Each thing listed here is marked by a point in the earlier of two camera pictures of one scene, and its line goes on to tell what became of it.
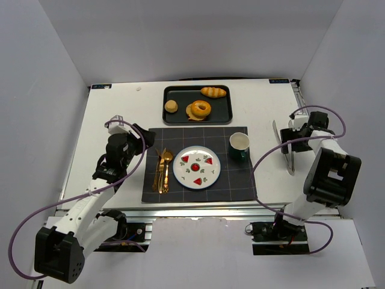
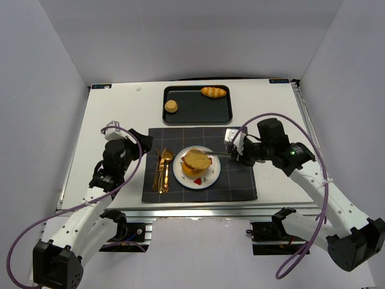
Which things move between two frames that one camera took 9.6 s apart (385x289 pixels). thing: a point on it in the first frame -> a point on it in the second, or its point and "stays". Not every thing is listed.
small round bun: [171, 106] stays
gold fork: [161, 171] stays
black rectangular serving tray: [222, 108] stays
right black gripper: [289, 140] -> [238, 153]
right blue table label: [279, 80] stays
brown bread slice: [190, 117] -> [197, 159]
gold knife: [156, 183] stays
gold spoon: [168, 156] stays
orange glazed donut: [200, 108] -> [189, 171]
